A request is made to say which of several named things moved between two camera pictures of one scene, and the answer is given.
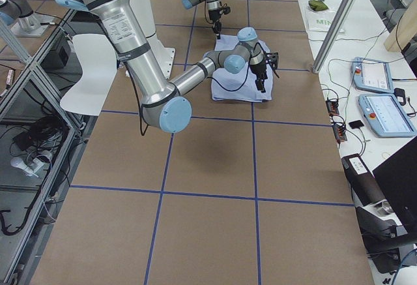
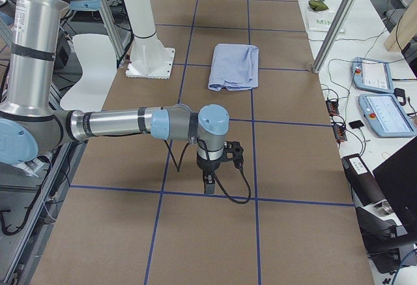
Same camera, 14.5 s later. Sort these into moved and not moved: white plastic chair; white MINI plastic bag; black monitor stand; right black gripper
Moved: right black gripper
Not moved: white MINI plastic bag; white plastic chair; black monitor stand
